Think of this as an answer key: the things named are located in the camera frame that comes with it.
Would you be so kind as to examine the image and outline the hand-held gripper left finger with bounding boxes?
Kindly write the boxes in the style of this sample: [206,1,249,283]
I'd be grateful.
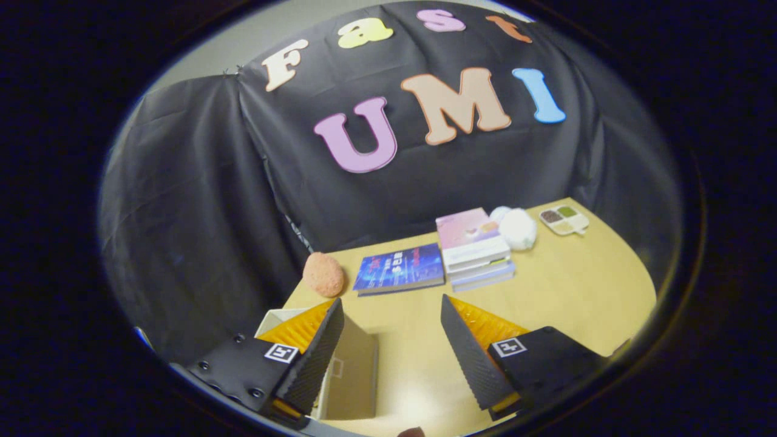
[188,297,345,429]

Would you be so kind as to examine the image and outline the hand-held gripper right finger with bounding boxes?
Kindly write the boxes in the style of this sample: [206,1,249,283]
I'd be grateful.
[440,294,608,421]

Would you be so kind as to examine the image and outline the beige fabric storage box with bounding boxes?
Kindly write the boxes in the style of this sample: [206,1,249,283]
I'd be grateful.
[255,308,379,421]

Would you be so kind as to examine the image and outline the pale blue stacked book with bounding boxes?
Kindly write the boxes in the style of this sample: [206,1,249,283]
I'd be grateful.
[450,265,517,293]

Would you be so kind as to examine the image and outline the orange textured ball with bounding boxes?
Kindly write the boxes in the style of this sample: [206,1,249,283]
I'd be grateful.
[302,252,345,298]

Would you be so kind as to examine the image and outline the white stacked book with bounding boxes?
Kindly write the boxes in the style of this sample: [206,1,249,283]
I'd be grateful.
[447,258,514,283]

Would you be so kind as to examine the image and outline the blue cover book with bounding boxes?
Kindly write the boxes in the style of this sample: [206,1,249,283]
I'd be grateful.
[353,243,446,297]

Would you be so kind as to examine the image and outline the pink cover book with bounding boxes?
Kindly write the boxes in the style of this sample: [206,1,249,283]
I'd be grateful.
[435,208,512,274]

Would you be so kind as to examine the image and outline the white plush toy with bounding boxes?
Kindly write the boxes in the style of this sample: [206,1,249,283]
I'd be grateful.
[489,206,538,251]

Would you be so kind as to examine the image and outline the white divided snack plate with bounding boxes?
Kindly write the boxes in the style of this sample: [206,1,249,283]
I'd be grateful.
[539,205,590,236]

